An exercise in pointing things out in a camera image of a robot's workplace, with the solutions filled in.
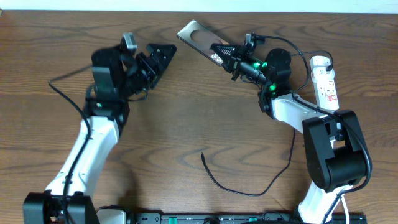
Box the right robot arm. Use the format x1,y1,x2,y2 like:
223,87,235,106
210,40,373,223

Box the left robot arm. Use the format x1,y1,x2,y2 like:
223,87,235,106
22,44,177,223

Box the white power strip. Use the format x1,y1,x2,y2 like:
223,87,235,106
312,67,340,111

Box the black USB charging cable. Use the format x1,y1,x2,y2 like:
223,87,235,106
200,50,335,198

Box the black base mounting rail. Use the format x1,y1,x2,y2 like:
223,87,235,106
133,212,368,224

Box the white power strip cord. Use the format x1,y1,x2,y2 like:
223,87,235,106
340,194,351,224

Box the white USB charger adapter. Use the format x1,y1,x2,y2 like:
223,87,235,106
310,55,331,70

